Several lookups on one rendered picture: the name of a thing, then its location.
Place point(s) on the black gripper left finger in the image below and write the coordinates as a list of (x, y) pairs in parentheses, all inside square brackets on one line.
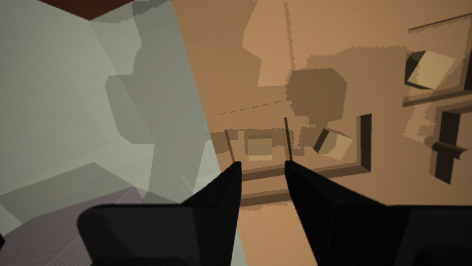
[(200, 230)]

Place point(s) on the orange block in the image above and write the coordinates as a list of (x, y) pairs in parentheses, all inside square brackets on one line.
[(87, 9)]

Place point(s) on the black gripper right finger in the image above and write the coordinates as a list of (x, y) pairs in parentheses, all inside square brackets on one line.
[(346, 228)]

